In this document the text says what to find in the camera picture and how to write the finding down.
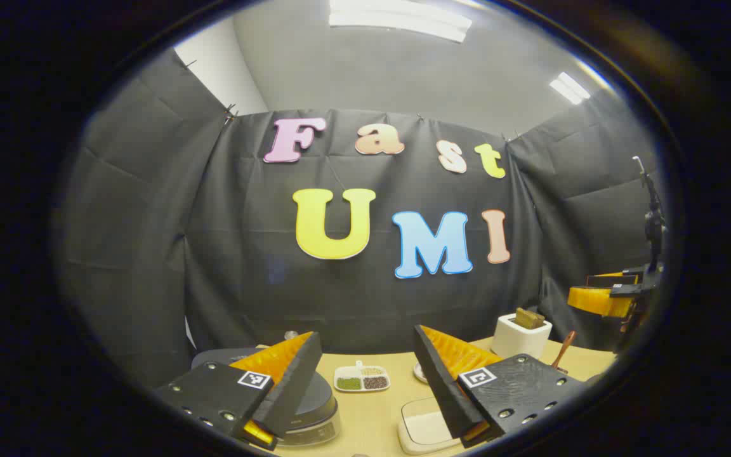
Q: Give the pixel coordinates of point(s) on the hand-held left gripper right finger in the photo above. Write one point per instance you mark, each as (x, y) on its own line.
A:
(441, 381)

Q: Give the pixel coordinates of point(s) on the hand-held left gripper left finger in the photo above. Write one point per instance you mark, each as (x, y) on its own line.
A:
(289, 387)

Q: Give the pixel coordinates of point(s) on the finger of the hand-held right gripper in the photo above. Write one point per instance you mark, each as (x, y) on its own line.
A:
(613, 279)
(597, 299)

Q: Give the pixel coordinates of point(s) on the black and silver rice cooker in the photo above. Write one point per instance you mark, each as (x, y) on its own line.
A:
(318, 397)

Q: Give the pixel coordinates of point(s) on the brown wooden spoon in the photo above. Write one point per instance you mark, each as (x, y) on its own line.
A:
(564, 350)

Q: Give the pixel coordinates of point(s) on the round white plate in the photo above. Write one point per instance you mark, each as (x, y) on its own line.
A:
(419, 373)

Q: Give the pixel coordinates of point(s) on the brown toast slice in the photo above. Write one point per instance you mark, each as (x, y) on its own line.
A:
(529, 318)

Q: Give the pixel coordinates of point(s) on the white divided bean dish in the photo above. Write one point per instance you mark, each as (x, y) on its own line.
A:
(362, 379)

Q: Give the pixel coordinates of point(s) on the white toaster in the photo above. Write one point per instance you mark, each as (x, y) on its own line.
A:
(521, 336)

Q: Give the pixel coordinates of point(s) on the black backdrop cloth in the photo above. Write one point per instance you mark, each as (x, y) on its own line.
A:
(226, 254)

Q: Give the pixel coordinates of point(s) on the small ceiling light panel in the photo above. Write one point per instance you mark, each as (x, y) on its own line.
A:
(570, 87)

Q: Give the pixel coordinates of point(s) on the large ceiling light panel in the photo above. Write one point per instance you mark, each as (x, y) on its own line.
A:
(397, 19)

